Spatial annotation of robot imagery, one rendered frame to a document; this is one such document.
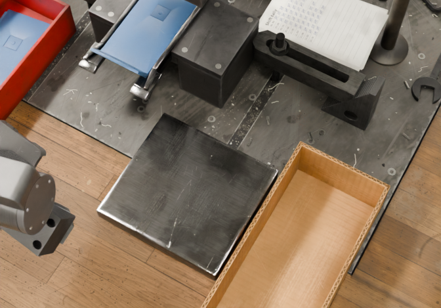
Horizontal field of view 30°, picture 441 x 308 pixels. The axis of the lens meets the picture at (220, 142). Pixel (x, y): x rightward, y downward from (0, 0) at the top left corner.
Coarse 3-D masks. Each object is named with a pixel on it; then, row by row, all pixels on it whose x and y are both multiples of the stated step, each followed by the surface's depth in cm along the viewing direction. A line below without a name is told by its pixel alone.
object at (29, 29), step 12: (12, 12) 116; (0, 24) 115; (12, 24) 115; (24, 24) 115; (36, 24) 115; (48, 24) 115; (0, 36) 114; (24, 36) 114; (36, 36) 114; (0, 48) 114; (24, 48) 114; (0, 60) 113; (12, 60) 113; (0, 72) 112; (0, 84) 111
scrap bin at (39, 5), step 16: (0, 0) 116; (16, 0) 117; (32, 0) 114; (48, 0) 112; (0, 16) 116; (32, 16) 116; (48, 16) 116; (64, 16) 111; (48, 32) 109; (64, 32) 113; (32, 48) 107; (48, 48) 111; (32, 64) 109; (48, 64) 113; (16, 80) 107; (32, 80) 111; (0, 96) 105; (16, 96) 109; (0, 112) 107
